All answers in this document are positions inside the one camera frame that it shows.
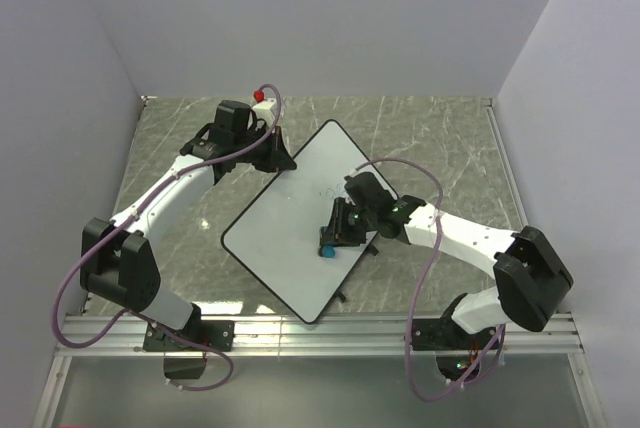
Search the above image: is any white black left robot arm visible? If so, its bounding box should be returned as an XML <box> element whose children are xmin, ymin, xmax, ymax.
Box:
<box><xmin>80</xmin><ymin>90</ymin><xmax>297</xmax><ymax>350</ymax></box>

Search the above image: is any blue bone-shaped whiteboard eraser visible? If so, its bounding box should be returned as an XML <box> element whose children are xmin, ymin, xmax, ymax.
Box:
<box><xmin>319</xmin><ymin>245</ymin><xmax>336</xmax><ymax>258</ymax></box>

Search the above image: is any white whiteboard black frame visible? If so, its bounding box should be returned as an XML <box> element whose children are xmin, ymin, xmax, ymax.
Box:
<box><xmin>221</xmin><ymin>120</ymin><xmax>377</xmax><ymax>324</ymax></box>

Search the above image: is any aluminium right side rail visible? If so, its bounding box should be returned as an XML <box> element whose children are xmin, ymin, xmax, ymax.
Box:
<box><xmin>482</xmin><ymin>97</ymin><xmax>559</xmax><ymax>314</ymax></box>

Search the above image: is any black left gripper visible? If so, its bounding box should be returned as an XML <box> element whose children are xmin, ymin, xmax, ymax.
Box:
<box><xmin>234</xmin><ymin>124</ymin><xmax>296</xmax><ymax>174</ymax></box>

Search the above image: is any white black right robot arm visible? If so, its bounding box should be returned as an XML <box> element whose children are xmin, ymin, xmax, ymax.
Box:
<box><xmin>318</xmin><ymin>172</ymin><xmax>574</xmax><ymax>350</ymax></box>

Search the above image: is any aluminium rail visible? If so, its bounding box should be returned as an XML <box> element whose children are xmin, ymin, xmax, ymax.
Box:
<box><xmin>482</xmin><ymin>97</ymin><xmax>559</xmax><ymax>314</ymax></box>
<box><xmin>54</xmin><ymin>313</ymin><xmax>584</xmax><ymax>358</ymax></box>

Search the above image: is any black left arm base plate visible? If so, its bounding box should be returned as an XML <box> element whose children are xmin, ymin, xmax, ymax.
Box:
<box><xmin>143</xmin><ymin>320</ymin><xmax>235</xmax><ymax>352</ymax></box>

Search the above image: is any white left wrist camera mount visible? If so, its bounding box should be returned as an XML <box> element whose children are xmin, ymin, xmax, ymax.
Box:
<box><xmin>252</xmin><ymin>90</ymin><xmax>278</xmax><ymax>126</ymax></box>

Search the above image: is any aluminium front rail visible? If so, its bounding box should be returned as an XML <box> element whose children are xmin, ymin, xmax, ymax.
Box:
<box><xmin>54</xmin><ymin>313</ymin><xmax>584</xmax><ymax>358</ymax></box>

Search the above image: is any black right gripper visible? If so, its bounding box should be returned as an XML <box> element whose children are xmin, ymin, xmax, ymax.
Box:
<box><xmin>322</xmin><ymin>198</ymin><xmax>375</xmax><ymax>249</ymax></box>

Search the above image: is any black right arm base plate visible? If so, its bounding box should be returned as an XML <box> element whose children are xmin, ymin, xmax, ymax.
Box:
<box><xmin>410</xmin><ymin>318</ymin><xmax>496</xmax><ymax>351</ymax></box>

